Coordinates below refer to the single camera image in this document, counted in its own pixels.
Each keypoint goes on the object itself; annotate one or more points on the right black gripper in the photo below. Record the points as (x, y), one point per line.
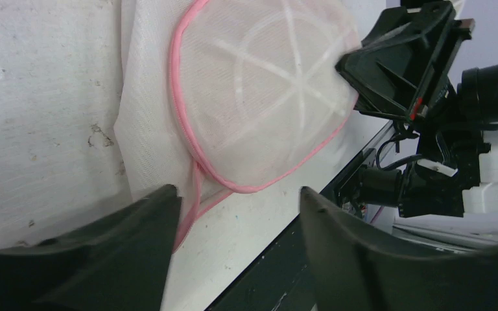
(400, 73)

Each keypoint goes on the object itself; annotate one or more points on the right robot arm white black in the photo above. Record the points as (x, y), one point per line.
(401, 74)

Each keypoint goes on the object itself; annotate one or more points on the white mesh laundry bag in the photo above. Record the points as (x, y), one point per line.
(223, 97)

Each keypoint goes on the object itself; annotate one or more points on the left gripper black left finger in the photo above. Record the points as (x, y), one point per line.
(119, 262)

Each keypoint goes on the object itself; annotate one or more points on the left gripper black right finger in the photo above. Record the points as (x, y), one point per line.
(357, 266)

